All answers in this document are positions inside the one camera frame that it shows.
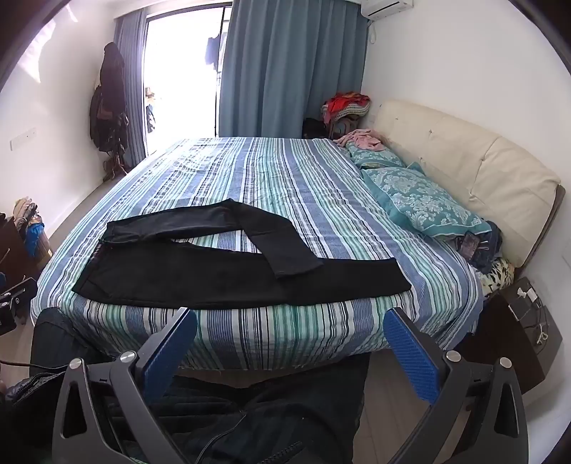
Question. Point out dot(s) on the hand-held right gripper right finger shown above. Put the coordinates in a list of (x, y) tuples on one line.
[(410, 357)]

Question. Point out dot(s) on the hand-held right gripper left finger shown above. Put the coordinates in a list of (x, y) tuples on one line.
[(171, 348)]

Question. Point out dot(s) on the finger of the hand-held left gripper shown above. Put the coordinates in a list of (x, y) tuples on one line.
[(26, 294)]

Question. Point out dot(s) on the black pants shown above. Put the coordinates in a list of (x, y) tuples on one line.
[(178, 276)]

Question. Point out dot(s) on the dark wooden cabinet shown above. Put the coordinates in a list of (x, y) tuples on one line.
[(15, 258)]

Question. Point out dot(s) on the colourful clothes pile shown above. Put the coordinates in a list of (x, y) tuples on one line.
[(31, 223)]

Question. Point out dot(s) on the dark nightstand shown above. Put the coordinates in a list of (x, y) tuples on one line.
[(513, 343)]

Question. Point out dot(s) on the floral cloth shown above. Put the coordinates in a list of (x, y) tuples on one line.
[(497, 274)]

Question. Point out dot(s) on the person's dark clothing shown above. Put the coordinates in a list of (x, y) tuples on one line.
[(267, 424)]

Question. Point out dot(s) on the white charger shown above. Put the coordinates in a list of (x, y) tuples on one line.
[(525, 296)]

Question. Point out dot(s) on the dark clothes heap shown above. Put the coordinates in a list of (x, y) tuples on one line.
[(484, 247)]

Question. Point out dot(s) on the large teal patterned pillow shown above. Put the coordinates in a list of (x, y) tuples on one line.
[(424, 200)]

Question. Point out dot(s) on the cream padded headboard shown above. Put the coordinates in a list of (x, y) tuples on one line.
[(490, 169)]

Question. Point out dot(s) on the small teal patterned pillow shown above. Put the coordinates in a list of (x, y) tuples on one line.
[(370, 157)]

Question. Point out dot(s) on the striped bed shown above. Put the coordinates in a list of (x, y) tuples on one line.
[(290, 178)]

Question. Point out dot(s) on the coat rack with dark coats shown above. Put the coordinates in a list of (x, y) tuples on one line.
[(109, 102)]

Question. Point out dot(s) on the pink garment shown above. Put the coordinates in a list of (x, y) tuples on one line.
[(359, 138)]

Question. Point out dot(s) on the narrow blue curtain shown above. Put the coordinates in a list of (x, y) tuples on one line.
[(131, 89)]

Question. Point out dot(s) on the wooden chair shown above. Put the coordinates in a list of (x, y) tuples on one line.
[(343, 127)]

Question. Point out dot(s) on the black bag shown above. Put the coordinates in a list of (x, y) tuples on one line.
[(316, 128)]

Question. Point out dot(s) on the red clothes pile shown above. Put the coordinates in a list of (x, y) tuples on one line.
[(345, 105)]

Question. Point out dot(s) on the dark hanging garment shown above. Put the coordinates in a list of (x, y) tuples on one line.
[(213, 49)]

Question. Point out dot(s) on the wide blue curtain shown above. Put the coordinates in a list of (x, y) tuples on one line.
[(285, 67)]

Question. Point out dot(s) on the white air conditioner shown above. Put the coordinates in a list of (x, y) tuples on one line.
[(386, 8)]

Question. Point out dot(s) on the white wall switch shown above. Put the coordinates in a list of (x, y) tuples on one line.
[(22, 138)]

